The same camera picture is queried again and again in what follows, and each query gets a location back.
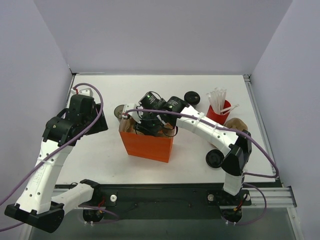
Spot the orange paper bag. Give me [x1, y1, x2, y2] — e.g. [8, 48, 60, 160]
[118, 119, 174, 163]

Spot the black cup lid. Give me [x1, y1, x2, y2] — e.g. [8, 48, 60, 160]
[184, 91, 201, 102]
[205, 149, 224, 169]

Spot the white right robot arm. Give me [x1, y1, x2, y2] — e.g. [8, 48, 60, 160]
[124, 91, 252, 204]

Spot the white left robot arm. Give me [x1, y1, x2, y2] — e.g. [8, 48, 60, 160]
[4, 93, 108, 233]

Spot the black cup lid on table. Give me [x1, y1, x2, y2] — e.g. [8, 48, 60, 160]
[205, 149, 224, 169]

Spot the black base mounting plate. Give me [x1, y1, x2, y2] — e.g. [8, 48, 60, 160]
[81, 183, 252, 223]

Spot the brown cardboard cup carrier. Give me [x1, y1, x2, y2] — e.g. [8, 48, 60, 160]
[224, 117, 248, 131]

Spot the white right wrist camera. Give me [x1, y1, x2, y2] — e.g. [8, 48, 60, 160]
[121, 103, 144, 124]

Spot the aluminium frame rail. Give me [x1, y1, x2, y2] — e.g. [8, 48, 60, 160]
[48, 183, 296, 212]

